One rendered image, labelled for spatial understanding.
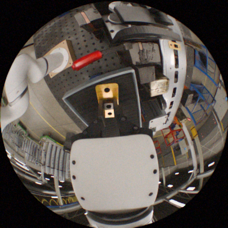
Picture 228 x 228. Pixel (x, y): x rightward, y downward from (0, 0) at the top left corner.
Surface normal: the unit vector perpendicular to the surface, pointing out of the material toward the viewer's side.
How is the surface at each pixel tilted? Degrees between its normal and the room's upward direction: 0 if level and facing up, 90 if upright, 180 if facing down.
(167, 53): 0
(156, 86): 0
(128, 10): 0
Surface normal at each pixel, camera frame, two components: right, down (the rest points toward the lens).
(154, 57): 0.08, 0.75
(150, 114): -0.30, -0.60
